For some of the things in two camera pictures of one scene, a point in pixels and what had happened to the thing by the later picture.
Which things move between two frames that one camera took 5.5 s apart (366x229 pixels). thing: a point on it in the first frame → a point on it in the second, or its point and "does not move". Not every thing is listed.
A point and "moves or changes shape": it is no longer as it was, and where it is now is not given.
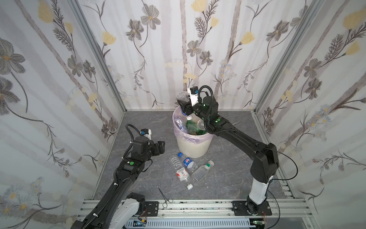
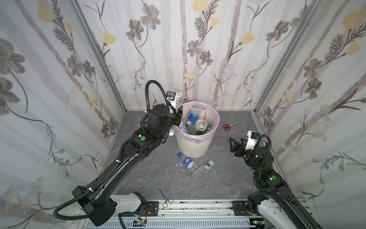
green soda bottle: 192,128 does not move
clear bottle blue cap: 184,96 moves or changes shape
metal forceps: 170,199 does not move
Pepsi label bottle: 188,162 does not move
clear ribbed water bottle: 182,173 → 177,103
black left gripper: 160,147 → 174,115
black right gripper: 186,107 → 238,147
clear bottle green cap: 199,172 does not move
